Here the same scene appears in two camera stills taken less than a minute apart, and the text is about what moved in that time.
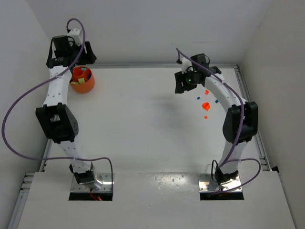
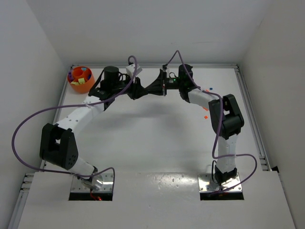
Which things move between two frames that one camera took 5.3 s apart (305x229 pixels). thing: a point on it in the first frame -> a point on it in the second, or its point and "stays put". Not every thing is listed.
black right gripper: (180, 82) -> (163, 82)
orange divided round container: (82, 72) stays put
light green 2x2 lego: (81, 80) stays put
